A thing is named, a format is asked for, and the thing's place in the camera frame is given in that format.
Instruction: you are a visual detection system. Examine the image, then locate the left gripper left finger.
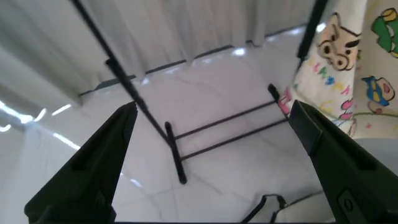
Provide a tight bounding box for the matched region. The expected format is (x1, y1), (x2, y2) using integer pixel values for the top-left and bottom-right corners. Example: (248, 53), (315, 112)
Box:
(24, 101), (138, 224)

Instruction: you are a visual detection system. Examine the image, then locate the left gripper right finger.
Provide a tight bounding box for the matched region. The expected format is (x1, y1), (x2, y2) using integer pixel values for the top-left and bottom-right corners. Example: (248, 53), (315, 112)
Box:
(288, 99), (398, 224)

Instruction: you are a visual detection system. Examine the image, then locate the cream printed garment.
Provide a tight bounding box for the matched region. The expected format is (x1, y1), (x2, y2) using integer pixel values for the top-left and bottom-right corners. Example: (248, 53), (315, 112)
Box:
(277, 0), (398, 141)

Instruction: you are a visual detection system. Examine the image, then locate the white laundry basket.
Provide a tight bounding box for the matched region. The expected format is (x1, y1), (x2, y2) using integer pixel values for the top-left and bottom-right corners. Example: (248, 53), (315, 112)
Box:
(241, 190), (338, 224)

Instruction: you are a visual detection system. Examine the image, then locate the black clothes rack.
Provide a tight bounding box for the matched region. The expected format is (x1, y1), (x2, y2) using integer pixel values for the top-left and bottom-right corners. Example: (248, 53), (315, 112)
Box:
(70, 0), (329, 185)

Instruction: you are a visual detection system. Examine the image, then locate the white curtain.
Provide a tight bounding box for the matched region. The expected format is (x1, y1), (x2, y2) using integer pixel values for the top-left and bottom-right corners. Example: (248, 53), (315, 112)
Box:
(0, 0), (315, 125)

